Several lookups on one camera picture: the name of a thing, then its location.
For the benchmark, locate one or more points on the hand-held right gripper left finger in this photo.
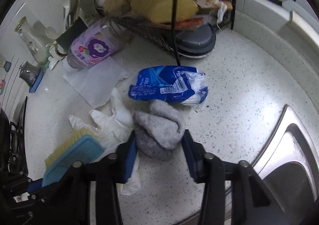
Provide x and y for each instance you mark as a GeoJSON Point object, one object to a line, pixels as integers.
{"type": "Point", "coordinates": [130, 165]}

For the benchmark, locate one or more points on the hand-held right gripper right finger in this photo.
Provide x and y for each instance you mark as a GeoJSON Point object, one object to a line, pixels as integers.
{"type": "Point", "coordinates": [193, 162]}

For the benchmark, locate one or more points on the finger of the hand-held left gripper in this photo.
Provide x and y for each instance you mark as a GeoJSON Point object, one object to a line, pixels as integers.
{"type": "Point", "coordinates": [32, 210]}
{"type": "Point", "coordinates": [25, 185]}

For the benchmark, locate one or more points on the white tissue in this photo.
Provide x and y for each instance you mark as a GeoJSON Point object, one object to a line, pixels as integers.
{"type": "Point", "coordinates": [21, 197]}

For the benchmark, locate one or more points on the grey cloth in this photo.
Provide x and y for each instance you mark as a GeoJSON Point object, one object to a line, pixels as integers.
{"type": "Point", "coordinates": [159, 130]}

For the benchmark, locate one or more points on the black gas stove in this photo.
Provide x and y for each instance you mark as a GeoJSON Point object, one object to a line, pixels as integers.
{"type": "Point", "coordinates": [18, 127]}

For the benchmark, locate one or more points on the blue scrub brush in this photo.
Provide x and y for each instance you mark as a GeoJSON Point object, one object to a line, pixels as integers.
{"type": "Point", "coordinates": [74, 150]}

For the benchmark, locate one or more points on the stainless steel sink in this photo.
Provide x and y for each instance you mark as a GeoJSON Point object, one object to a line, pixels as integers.
{"type": "Point", "coordinates": [274, 140]}

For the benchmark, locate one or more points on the blue plastic pack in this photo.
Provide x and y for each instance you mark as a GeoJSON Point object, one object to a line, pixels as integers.
{"type": "Point", "coordinates": [159, 82]}

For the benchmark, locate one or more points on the white paper towel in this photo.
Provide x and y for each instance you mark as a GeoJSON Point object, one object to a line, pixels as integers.
{"type": "Point", "coordinates": [94, 82]}

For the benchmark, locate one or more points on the metal pot on blue base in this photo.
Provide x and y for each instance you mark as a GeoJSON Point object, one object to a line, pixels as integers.
{"type": "Point", "coordinates": [28, 75]}

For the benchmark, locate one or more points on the grey round lid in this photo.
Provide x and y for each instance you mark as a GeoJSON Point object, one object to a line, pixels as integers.
{"type": "Point", "coordinates": [197, 40]}

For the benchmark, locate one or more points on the white plastic dispenser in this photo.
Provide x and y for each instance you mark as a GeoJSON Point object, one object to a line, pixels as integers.
{"type": "Point", "coordinates": [53, 64]}

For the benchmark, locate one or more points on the purple label plastic bottle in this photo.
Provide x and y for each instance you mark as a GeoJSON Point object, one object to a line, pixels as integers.
{"type": "Point", "coordinates": [97, 45]}

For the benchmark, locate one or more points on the orange packet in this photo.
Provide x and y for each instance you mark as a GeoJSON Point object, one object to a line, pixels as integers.
{"type": "Point", "coordinates": [189, 22]}

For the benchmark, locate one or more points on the glass bottle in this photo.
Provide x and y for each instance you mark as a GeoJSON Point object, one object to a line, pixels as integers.
{"type": "Point", "coordinates": [35, 45]}

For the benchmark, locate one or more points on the black utensil holder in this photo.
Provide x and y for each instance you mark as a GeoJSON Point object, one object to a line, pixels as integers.
{"type": "Point", "coordinates": [74, 32]}

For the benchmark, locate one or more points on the wall sticker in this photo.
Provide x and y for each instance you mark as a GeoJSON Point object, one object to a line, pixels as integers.
{"type": "Point", "coordinates": [6, 65]}

